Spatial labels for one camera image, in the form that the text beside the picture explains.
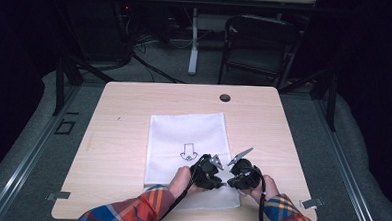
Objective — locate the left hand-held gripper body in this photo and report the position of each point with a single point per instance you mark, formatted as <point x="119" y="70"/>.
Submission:
<point x="204" y="172"/>

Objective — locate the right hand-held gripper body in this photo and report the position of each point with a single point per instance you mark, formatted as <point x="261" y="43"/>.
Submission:
<point x="248" y="174"/>

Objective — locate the white cloth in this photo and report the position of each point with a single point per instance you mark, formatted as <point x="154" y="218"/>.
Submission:
<point x="183" y="133"/>

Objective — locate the person's left hand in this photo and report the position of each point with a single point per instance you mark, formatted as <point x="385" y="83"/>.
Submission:
<point x="181" y="181"/>

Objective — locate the person's right hand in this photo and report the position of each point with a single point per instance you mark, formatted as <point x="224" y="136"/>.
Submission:
<point x="269" y="188"/>

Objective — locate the white desk leg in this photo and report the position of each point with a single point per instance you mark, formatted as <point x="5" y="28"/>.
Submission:
<point x="194" y="50"/>

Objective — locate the black folding chair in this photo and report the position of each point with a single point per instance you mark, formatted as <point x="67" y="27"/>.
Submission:
<point x="260" y="40"/>

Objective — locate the dark computer tower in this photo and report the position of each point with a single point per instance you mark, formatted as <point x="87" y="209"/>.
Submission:
<point x="122" y="30"/>

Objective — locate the grey metal table bracket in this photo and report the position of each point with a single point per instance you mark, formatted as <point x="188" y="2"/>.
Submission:
<point x="311" y="203"/>
<point x="58" y="195"/>

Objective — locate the metal floor rail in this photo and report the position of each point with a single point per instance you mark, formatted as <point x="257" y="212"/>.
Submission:
<point x="345" y="170"/>
<point x="25" y="163"/>

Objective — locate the black frame post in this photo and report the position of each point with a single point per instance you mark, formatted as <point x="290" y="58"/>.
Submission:
<point x="59" y="88"/>
<point x="332" y="103"/>

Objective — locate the black horizontal frame bar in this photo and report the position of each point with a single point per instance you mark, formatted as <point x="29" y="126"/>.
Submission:
<point x="188" y="1"/>

